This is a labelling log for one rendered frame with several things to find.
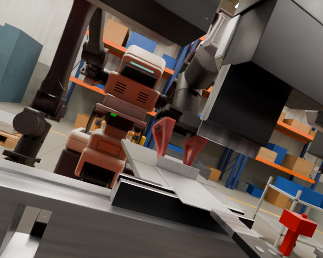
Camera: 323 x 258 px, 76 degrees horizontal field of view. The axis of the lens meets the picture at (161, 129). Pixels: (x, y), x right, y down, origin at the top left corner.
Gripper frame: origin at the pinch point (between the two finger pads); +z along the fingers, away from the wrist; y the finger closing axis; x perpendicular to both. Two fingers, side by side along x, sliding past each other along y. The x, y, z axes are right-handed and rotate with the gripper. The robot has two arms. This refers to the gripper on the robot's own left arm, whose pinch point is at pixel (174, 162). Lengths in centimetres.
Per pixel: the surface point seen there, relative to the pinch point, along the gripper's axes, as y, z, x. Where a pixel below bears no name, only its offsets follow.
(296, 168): 632, -258, 406
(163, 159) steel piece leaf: -2.6, 0.6, -1.1
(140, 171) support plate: -7.4, 4.7, -5.3
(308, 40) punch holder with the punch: 2.6, -11.9, -23.2
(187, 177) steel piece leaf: 3.0, 1.9, -0.5
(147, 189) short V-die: -7.5, 7.5, -10.3
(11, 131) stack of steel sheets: -105, -56, 285
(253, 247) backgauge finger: 1.0, 10.8, -17.8
